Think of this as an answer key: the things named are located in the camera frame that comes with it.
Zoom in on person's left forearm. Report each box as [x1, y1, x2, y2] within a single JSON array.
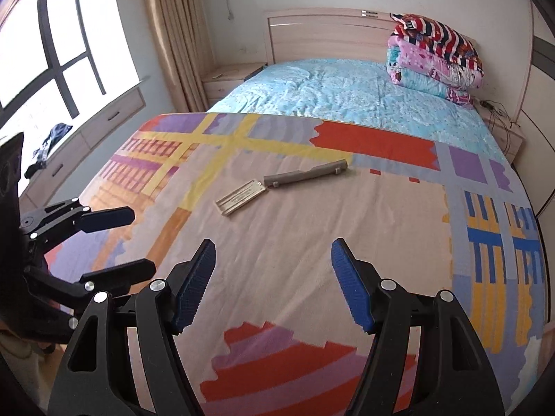
[[0, 327, 59, 399]]

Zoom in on window cabinet with drawers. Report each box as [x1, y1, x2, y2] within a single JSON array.
[[17, 84, 146, 213]]

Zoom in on striped folded quilt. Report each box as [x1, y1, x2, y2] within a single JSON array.
[[392, 14, 484, 76]]

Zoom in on light wooden headboard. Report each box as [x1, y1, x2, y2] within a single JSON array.
[[265, 6, 535, 128]]

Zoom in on dark blue cloth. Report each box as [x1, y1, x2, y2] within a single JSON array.
[[24, 122, 74, 179]]

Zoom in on light wooden nightstand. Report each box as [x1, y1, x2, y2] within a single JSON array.
[[475, 99, 526, 166], [202, 63, 267, 111]]

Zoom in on pink folded quilt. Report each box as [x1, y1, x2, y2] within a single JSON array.
[[387, 36, 484, 110]]

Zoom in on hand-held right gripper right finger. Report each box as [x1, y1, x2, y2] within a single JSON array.
[[331, 237, 506, 416]]

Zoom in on black tangled cables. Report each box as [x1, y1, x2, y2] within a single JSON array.
[[479, 99, 523, 152]]

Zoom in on beige curtain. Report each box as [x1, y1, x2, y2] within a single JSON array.
[[138, 0, 226, 113]]

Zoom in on grey handled metal tool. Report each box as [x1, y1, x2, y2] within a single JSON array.
[[215, 159, 349, 217]]

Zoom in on light blue bed quilt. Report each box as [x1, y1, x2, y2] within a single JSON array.
[[207, 60, 508, 157]]

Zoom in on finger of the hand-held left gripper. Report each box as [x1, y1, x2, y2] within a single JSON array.
[[25, 258, 157, 313], [19, 197, 136, 253]]

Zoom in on window with dark frame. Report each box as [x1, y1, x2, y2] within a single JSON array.
[[0, 0, 144, 157]]

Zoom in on wooden wardrobe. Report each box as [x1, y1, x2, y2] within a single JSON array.
[[512, 0, 555, 222]]

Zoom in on colourful patterned blanket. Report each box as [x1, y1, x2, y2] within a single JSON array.
[[45, 113, 549, 416]]

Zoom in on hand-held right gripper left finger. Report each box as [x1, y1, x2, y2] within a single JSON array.
[[48, 238, 216, 416]]

